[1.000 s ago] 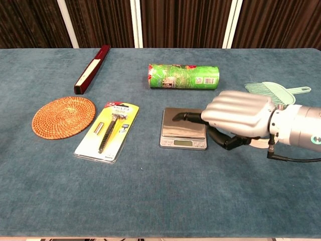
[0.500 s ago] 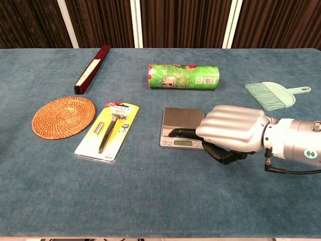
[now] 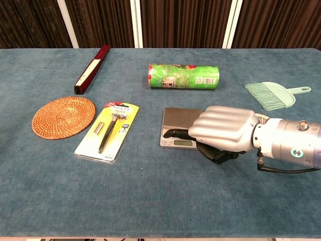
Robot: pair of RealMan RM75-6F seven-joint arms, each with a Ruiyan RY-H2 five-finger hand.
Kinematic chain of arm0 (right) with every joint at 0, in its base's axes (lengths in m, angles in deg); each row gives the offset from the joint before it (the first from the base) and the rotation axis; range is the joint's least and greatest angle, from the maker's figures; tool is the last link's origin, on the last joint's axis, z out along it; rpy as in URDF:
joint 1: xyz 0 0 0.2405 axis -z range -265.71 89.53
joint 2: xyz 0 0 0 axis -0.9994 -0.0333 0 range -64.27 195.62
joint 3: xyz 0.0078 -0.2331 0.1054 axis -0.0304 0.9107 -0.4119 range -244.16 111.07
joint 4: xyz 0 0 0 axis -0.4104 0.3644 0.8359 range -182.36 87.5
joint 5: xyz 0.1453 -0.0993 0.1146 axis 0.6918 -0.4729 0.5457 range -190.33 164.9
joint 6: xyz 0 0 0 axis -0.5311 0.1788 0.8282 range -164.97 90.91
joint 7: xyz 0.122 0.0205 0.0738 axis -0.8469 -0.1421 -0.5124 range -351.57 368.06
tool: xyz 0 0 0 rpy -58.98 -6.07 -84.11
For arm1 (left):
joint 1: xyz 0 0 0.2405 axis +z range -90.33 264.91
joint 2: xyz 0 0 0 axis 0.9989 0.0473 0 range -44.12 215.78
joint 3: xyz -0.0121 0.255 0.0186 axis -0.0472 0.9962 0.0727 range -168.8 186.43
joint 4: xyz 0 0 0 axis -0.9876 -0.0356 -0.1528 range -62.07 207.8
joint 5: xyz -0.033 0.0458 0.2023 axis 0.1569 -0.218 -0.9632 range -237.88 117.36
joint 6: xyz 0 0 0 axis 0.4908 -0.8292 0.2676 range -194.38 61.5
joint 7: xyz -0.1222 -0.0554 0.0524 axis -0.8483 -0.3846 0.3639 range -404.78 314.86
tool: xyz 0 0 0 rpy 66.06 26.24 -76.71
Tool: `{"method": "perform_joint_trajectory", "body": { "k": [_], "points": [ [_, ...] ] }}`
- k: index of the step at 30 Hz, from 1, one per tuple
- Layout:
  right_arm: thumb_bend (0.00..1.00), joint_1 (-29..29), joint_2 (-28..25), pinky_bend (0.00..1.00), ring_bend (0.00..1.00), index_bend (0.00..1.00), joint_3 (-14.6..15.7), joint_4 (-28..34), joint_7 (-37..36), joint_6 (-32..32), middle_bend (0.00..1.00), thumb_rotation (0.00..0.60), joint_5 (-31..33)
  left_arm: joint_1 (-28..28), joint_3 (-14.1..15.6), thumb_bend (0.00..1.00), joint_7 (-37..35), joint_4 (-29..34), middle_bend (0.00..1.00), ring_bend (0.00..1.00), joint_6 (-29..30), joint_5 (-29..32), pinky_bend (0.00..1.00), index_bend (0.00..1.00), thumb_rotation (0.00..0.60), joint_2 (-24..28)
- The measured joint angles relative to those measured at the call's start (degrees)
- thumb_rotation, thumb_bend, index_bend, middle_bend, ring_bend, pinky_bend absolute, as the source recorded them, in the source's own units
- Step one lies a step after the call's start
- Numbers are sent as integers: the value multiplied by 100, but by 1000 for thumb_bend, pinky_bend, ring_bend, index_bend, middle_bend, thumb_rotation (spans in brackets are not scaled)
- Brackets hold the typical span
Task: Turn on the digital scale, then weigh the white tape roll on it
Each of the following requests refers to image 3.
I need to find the mint green brush dustpan set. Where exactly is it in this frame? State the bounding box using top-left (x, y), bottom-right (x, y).
top-left (244, 81), bottom-right (312, 112)

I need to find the yellow razor blister pack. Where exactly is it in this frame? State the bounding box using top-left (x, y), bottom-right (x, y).
top-left (73, 101), bottom-right (140, 165)

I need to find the dark wood partition screen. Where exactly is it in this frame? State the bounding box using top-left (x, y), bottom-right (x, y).
top-left (0, 0), bottom-right (321, 50)

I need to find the silver digital kitchen scale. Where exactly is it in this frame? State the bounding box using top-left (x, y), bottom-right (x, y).
top-left (159, 107), bottom-right (204, 150)

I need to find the dark red long box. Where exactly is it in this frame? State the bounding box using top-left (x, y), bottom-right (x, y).
top-left (73, 44), bottom-right (111, 95)

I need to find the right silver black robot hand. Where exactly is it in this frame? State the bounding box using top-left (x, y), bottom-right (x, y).
top-left (162, 105), bottom-right (259, 165)

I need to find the green printed bag roll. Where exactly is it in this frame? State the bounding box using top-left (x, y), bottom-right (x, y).
top-left (147, 63), bottom-right (220, 90)

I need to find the black robot wrist cable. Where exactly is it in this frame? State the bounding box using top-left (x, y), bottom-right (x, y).
top-left (256, 148), bottom-right (321, 174)

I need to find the round woven rattan coaster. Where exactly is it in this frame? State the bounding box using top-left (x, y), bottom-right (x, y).
top-left (31, 96), bottom-right (97, 140)

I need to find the blue table cloth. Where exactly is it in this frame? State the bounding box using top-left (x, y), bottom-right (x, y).
top-left (0, 47), bottom-right (321, 238)

